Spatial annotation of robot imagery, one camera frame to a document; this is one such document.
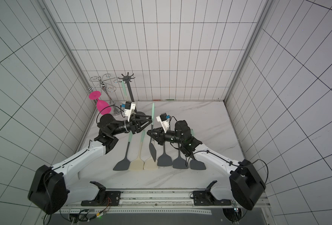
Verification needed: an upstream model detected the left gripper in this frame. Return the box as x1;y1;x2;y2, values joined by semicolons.
112;113;153;135

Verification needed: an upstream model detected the grey utensil green handle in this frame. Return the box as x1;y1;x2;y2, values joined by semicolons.
157;144;173;167

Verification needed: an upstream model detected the beige spatula grey handle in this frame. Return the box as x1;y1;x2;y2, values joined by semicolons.
144;157;159;170

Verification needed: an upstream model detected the beige spatula green handle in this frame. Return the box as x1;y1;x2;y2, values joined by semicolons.
129;130;145;171

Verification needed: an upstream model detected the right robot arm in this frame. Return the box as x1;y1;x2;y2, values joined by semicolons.
147;121;266;211

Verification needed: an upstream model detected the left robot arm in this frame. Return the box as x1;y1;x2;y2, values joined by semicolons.
27;112;153;215

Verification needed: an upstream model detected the grey utensil rack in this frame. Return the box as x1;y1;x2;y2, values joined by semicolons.
118;72;135;102

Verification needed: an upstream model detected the chrome glass holder stand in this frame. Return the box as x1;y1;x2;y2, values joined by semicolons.
87;73;121;115

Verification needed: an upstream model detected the pink plastic wine glass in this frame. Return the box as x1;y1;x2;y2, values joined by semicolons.
89;91;112;115

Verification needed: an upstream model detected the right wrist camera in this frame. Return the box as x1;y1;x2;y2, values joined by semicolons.
156;113;170;133

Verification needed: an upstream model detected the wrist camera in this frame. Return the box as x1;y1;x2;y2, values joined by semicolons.
121;101;136;121
156;113;170;133

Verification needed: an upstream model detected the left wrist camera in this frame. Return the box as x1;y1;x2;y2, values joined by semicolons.
121;101;136;121

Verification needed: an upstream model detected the beige spoon green handle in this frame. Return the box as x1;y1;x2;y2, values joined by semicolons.
121;81;128;100

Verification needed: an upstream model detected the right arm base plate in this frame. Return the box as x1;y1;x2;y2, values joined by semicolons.
191;190;232;206

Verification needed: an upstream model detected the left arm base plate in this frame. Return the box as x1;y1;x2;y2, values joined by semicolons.
81;191;121;207

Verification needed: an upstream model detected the left base cable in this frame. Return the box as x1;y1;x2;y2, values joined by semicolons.
42;196;112;225

